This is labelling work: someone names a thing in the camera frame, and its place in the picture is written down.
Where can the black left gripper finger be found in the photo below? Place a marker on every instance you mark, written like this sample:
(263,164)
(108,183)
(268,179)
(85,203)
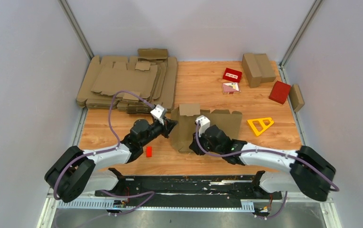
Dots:
(169,124)
(166,132)

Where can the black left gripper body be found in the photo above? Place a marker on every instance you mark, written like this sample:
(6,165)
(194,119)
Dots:
(157,129)

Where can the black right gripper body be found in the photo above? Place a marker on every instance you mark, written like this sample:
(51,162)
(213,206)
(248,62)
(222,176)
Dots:
(204,142)

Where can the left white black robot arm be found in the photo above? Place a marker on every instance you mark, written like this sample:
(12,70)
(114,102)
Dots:
(78,171)

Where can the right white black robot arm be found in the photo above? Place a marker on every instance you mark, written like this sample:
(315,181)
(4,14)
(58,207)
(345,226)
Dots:
(302,170)

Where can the pink white small card box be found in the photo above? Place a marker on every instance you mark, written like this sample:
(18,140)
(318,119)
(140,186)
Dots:
(230,88)

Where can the red open box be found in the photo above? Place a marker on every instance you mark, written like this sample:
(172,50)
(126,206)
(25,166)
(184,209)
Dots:
(232,75)

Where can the tall brown cardboard box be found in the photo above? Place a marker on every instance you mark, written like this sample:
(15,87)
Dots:
(251,70)

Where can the closed red box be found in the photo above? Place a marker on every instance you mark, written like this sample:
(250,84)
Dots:
(280,92)

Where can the flat brown cardboard box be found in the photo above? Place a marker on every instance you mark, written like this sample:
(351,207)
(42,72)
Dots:
(267,72)

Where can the small brown box at edge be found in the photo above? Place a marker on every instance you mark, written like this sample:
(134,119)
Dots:
(296,98)

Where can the small red block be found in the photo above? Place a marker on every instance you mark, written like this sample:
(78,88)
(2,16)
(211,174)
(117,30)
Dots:
(149,151)

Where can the stack of flat cardboard sheets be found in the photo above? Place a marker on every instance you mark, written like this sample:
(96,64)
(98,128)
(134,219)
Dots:
(121,81)

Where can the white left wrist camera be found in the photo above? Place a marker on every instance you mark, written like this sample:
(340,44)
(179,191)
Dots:
(158,113)

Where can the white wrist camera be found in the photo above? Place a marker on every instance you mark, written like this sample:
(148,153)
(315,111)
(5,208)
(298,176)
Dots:
(158,113)
(203,124)

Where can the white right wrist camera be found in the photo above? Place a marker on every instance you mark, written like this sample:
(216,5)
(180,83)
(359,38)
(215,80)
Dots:
(203,124)

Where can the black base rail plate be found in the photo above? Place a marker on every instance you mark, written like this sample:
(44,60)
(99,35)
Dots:
(193,191)

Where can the yellow plastic triangle frame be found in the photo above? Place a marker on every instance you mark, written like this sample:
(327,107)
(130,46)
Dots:
(260,125)

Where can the left aluminium frame post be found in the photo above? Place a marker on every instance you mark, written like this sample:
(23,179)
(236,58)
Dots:
(76,27)

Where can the aluminium frame post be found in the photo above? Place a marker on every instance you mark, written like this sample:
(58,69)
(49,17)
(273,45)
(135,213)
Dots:
(301,31)
(76,27)

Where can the right aluminium frame post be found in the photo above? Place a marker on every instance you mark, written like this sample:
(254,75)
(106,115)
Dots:
(301,31)

